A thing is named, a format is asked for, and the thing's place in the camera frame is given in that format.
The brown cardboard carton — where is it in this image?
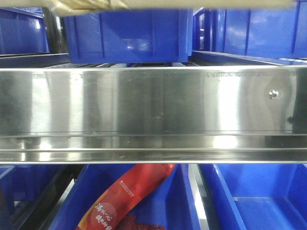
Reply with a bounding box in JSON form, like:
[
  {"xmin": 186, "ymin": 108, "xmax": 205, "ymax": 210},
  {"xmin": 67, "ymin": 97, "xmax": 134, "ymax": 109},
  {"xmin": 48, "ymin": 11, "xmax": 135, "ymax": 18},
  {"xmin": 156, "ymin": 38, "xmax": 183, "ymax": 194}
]
[{"xmin": 38, "ymin": 0, "xmax": 293, "ymax": 16}]

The blue plastic bin centre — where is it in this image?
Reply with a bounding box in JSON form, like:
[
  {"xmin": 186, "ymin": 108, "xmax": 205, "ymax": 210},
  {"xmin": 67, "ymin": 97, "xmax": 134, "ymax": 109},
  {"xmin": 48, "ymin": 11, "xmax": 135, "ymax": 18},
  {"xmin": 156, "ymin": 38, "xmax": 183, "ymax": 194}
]
[{"xmin": 65, "ymin": 9, "xmax": 193, "ymax": 63}]

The blue plastic bin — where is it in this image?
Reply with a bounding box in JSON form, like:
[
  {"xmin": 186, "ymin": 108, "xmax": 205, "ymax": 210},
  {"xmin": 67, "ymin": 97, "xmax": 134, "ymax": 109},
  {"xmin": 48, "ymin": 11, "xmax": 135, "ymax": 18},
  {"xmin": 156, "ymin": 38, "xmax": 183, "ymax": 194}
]
[
  {"xmin": 65, "ymin": 9, "xmax": 193, "ymax": 63},
  {"xmin": 0, "ymin": 8, "xmax": 49, "ymax": 55}
]

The red snack bag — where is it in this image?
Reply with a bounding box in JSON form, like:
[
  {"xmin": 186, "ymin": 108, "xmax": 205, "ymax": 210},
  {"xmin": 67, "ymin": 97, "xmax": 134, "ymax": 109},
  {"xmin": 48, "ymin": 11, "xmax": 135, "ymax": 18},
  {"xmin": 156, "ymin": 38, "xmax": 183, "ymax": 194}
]
[{"xmin": 76, "ymin": 163, "xmax": 175, "ymax": 230}]

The blue lower bin centre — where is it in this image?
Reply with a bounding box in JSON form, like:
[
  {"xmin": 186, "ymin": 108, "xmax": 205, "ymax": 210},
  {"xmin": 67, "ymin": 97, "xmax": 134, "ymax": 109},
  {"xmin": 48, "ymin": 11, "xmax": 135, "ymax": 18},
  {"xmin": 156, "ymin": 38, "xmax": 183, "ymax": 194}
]
[{"xmin": 49, "ymin": 164, "xmax": 200, "ymax": 230}]

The blue lower bin right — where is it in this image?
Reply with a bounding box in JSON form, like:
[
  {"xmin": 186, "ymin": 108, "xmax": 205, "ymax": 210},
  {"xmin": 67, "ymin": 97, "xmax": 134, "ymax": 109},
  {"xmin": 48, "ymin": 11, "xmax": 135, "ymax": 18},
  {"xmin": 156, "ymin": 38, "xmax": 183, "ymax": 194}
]
[{"xmin": 200, "ymin": 164, "xmax": 307, "ymax": 230}]

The blue lower bin left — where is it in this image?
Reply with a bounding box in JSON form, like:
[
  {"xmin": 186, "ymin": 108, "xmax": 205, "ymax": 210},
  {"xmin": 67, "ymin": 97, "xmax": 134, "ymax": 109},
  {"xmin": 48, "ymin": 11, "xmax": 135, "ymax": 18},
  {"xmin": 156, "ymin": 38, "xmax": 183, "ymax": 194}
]
[{"xmin": 0, "ymin": 164, "xmax": 66, "ymax": 230}]

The blue stacked bins right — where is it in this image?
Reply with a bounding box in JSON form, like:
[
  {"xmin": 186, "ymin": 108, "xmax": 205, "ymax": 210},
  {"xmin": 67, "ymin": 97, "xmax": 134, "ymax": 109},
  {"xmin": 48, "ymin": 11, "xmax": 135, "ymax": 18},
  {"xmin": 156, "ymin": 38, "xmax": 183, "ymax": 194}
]
[{"xmin": 192, "ymin": 0, "xmax": 307, "ymax": 58}]

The blue plastic bin left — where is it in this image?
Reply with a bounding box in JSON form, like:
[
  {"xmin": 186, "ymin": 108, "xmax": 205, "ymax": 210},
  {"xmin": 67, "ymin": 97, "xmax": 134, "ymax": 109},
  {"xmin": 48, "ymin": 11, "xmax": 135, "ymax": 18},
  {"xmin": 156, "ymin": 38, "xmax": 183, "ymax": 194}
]
[{"xmin": 0, "ymin": 8, "xmax": 49, "ymax": 55}]

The steel shelf front rail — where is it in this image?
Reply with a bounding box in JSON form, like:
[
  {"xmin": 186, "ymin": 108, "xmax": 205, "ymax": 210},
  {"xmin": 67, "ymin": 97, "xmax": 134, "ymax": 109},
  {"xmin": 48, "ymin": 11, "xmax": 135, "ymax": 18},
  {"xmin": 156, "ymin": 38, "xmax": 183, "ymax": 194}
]
[{"xmin": 0, "ymin": 66, "xmax": 307, "ymax": 163}]

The shelf rail screw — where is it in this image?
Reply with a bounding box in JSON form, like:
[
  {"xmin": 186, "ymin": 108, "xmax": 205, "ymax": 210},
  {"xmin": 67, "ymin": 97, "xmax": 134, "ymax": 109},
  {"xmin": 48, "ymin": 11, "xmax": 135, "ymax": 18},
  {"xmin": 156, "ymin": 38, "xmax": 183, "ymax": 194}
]
[{"xmin": 268, "ymin": 89, "xmax": 279, "ymax": 100}]

